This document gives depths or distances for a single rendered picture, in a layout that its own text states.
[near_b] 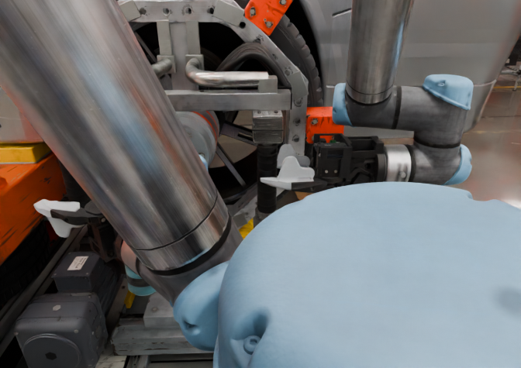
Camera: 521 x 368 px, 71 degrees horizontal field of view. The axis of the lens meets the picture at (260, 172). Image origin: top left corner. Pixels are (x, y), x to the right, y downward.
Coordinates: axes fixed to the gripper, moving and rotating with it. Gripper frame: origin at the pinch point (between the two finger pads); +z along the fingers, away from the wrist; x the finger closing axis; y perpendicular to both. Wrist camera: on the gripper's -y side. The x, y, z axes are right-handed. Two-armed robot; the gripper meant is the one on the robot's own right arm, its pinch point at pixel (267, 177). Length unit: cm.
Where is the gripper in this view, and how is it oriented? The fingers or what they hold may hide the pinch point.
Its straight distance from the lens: 65.3
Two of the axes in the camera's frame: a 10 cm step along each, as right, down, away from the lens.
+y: 0.0, -9.0, -4.3
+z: -10.0, 0.2, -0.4
